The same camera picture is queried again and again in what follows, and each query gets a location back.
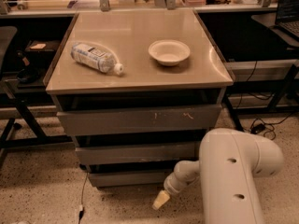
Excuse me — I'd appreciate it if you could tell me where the grey drawer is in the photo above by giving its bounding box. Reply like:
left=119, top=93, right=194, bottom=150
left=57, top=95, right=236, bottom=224
left=58, top=89, right=222, bottom=136
left=74, top=130, right=209, bottom=166
left=89, top=161, right=177, bottom=188

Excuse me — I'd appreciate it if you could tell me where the clear plastic water bottle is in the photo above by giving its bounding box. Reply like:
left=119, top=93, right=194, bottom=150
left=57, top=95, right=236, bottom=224
left=71, top=43, right=124, bottom=76

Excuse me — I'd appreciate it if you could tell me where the grey drawer cabinet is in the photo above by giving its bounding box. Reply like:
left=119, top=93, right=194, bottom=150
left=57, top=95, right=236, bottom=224
left=42, top=8, right=235, bottom=179

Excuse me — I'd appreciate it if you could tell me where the white paper bowl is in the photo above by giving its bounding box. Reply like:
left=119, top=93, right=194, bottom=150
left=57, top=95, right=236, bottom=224
left=148, top=40, right=191, bottom=66

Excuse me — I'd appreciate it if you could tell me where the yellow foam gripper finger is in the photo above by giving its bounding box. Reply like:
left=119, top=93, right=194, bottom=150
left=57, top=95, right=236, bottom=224
left=152, top=190, right=170, bottom=210

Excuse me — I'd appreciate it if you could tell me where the grey bottom drawer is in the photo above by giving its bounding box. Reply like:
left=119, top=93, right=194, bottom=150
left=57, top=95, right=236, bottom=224
left=89, top=161, right=177, bottom=188

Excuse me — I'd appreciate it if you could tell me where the grey middle drawer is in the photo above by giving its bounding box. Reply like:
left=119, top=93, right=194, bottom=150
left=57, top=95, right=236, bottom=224
left=74, top=130, right=209, bottom=166

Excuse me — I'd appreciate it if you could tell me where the grey top drawer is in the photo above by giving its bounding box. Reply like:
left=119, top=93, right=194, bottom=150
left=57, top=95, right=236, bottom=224
left=58, top=89, right=222, bottom=136

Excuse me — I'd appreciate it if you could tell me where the black laptop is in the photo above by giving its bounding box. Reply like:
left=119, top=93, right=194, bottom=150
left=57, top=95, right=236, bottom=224
left=275, top=0, right=299, bottom=39

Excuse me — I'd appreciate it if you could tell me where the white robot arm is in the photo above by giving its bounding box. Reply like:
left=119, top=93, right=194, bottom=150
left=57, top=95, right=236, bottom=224
left=152, top=128, right=284, bottom=224

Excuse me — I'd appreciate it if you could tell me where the black power adapter with cable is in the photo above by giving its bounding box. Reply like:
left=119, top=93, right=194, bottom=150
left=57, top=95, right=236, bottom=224
left=249, top=119, right=276, bottom=140

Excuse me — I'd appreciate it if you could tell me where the black box with label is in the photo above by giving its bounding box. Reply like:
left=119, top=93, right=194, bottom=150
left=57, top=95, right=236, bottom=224
left=25, top=40, right=60, bottom=52

